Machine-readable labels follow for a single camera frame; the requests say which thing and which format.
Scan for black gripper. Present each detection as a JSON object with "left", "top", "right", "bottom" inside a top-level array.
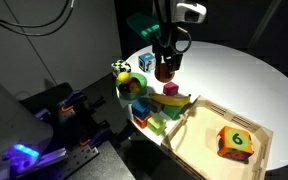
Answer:
[{"left": 151, "top": 0, "right": 185, "bottom": 74}]

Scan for orange round fruit toy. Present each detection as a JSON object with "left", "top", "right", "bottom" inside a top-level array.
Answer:
[{"left": 154, "top": 63, "right": 176, "bottom": 84}]

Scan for blue printed plush cube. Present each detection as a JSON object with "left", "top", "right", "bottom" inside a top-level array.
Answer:
[{"left": 137, "top": 52, "right": 157, "bottom": 73}]

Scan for yellow toy banana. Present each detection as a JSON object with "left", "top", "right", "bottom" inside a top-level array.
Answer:
[{"left": 148, "top": 92, "right": 192, "bottom": 108}]

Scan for yellow orange fruit toy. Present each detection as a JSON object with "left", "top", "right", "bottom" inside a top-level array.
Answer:
[{"left": 128, "top": 81, "right": 142, "bottom": 94}]

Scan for yellow lemon toy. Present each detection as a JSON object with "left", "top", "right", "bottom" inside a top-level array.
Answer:
[{"left": 116, "top": 71, "right": 131, "bottom": 84}]

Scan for dark red fruit toy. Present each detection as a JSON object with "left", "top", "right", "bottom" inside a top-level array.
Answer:
[{"left": 118, "top": 82, "right": 131, "bottom": 94}]

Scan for wooden tray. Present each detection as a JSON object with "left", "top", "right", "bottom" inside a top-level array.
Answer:
[{"left": 160, "top": 95, "right": 275, "bottom": 180}]

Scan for orange plush number cube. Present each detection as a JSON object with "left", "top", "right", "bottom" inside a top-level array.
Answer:
[{"left": 216, "top": 125, "right": 255, "bottom": 165}]

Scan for pink cube block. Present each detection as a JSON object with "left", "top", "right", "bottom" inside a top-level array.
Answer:
[{"left": 162, "top": 81, "right": 180, "bottom": 97}]

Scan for black white checkered cube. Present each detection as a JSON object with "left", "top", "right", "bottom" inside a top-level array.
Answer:
[{"left": 111, "top": 59, "right": 132, "bottom": 79}]

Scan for grey block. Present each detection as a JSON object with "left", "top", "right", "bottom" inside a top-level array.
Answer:
[{"left": 149, "top": 99, "right": 165, "bottom": 115}]

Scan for green plastic bowl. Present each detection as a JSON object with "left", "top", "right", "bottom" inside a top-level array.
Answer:
[{"left": 115, "top": 72, "right": 149, "bottom": 101}]

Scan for dark green block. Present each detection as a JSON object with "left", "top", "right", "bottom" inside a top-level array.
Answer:
[{"left": 163, "top": 104, "right": 184, "bottom": 120}]

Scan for blue block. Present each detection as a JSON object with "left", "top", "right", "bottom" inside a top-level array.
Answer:
[{"left": 131, "top": 97, "right": 152, "bottom": 120}]

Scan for lime green block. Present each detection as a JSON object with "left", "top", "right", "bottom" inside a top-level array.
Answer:
[{"left": 146, "top": 113, "right": 168, "bottom": 137}]

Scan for orange block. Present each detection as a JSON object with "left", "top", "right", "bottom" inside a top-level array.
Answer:
[{"left": 133, "top": 113, "right": 153, "bottom": 130}]

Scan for black clamp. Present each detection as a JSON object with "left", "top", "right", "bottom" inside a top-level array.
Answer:
[
  {"left": 86, "top": 95, "right": 107, "bottom": 112},
  {"left": 116, "top": 127, "right": 136, "bottom": 142}
]

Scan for purple clamp orange tips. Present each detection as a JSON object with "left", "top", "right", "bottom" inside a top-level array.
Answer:
[
  {"left": 79, "top": 123, "right": 112, "bottom": 148},
  {"left": 60, "top": 89, "right": 86, "bottom": 113}
]

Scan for black perforated mounting board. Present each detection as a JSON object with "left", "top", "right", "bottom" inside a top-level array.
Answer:
[{"left": 17, "top": 109, "right": 100, "bottom": 180}]

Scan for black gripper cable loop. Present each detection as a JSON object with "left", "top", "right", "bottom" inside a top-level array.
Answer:
[{"left": 173, "top": 25, "right": 193, "bottom": 55}]

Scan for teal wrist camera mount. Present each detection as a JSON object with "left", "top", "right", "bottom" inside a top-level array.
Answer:
[{"left": 126, "top": 12, "right": 161, "bottom": 39}]

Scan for aluminium rail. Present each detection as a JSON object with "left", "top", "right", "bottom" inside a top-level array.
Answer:
[{"left": 37, "top": 146, "right": 68, "bottom": 166}]

